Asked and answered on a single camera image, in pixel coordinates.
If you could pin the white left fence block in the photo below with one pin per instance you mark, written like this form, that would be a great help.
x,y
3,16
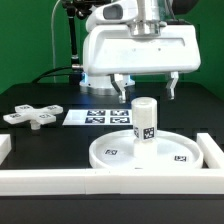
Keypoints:
x,y
5,146

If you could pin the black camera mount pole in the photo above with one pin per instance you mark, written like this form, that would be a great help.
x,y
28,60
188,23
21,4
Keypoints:
x,y
80,9

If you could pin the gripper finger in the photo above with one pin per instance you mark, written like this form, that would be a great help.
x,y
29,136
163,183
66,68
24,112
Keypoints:
x,y
172,80
120,82

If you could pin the white right fence bar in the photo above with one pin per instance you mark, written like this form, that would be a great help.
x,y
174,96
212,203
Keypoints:
x,y
213,155

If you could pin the white front fence bar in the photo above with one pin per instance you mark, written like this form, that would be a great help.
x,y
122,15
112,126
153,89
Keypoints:
x,y
102,181

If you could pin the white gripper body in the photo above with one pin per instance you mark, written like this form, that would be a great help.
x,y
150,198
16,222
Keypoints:
x,y
112,49

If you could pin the white marker sheet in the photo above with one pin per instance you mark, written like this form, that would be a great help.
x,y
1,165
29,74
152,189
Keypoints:
x,y
98,117

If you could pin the white round table top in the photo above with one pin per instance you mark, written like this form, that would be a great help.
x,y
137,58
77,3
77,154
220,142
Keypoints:
x,y
122,150

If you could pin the white cross-shaped table base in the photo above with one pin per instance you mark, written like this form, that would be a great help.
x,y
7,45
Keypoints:
x,y
36,117

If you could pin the white fence bar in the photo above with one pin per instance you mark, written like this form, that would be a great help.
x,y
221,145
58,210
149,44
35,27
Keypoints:
x,y
102,181
213,155

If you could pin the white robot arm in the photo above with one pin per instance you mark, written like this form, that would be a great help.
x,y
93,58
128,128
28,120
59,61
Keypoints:
x,y
144,18

